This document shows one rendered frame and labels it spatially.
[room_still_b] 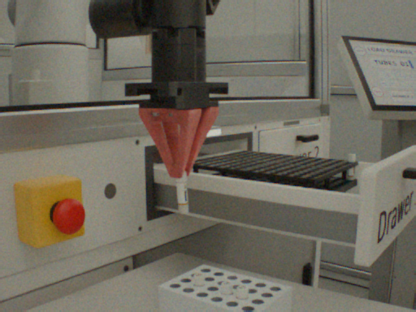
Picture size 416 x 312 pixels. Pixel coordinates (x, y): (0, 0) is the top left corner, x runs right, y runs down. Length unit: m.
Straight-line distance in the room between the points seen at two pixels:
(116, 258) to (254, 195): 0.22
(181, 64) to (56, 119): 0.19
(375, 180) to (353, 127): 1.95
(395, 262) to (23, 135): 1.36
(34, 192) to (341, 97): 2.11
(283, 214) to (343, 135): 1.92
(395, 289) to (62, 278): 1.30
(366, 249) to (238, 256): 0.47
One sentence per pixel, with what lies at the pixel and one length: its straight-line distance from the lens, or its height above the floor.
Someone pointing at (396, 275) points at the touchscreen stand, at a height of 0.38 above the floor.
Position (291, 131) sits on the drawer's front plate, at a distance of 1.00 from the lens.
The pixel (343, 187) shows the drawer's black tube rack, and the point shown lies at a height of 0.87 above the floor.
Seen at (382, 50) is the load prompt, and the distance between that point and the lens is 1.55.
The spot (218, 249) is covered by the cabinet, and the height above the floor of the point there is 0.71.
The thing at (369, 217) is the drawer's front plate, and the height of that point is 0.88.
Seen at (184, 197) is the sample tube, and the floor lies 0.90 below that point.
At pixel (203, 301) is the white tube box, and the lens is 0.47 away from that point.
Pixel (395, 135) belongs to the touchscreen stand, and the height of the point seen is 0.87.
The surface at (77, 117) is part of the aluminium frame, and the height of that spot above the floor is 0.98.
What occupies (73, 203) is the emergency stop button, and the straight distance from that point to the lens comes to 0.50.
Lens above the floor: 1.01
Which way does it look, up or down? 8 degrees down
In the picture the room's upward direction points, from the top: straight up
